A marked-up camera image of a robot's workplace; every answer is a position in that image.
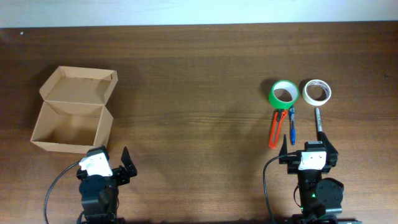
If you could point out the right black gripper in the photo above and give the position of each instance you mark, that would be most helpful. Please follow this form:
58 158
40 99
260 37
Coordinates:
331 155

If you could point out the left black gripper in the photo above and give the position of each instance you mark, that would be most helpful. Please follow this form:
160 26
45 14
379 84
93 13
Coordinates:
124 176

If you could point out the black marker pen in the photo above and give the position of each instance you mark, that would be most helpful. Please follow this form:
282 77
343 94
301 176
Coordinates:
318 120

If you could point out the orange utility knife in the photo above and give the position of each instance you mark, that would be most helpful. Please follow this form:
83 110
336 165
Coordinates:
278 118

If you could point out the brown cardboard box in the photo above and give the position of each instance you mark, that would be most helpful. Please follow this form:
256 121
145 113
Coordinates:
74 117

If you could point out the cream masking tape roll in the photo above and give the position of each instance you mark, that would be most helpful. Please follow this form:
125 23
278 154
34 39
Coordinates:
316 92

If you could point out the green tape roll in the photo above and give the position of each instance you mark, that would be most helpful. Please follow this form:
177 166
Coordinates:
283 94

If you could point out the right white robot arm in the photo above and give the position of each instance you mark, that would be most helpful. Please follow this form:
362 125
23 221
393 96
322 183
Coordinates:
320 198

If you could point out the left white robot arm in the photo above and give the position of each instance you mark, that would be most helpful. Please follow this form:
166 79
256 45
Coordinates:
99 187

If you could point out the blue pen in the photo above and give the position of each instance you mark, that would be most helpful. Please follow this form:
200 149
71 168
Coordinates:
292 125

